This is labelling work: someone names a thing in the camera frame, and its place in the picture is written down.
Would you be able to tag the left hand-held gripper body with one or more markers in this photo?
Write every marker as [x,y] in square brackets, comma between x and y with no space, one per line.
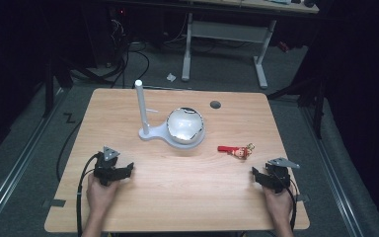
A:
[107,166]

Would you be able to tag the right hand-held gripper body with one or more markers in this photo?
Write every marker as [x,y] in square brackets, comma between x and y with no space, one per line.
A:
[278,174]

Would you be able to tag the person's left hand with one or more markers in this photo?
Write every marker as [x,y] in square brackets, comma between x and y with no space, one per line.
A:
[100,194]

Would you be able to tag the person's right hand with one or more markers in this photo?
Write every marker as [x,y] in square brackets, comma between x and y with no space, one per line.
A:
[279,204]

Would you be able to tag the grey tape piece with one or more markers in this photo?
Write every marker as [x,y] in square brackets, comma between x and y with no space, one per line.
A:
[302,197]
[54,203]

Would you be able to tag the white stand with pole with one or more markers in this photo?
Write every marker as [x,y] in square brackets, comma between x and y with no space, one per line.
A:
[143,108]

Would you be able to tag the black zigzag floor tape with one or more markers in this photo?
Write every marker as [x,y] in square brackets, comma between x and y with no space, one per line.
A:
[69,118]

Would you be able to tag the shiny silver bowl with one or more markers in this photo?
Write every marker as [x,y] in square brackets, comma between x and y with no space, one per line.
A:
[186,125]

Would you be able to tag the grey table grommet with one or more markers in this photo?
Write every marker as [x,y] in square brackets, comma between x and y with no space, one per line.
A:
[215,105]

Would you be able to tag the black metal stand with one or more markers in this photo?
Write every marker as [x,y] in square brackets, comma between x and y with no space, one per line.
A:
[54,82]
[312,95]

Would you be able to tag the white paper scrap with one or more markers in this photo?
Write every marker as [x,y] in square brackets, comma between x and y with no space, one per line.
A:
[171,77]

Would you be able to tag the white-framed background desk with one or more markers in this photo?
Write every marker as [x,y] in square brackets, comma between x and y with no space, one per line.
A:
[227,31]

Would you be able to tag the metal floor rail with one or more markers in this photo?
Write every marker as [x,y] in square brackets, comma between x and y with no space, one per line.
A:
[16,164]
[332,171]

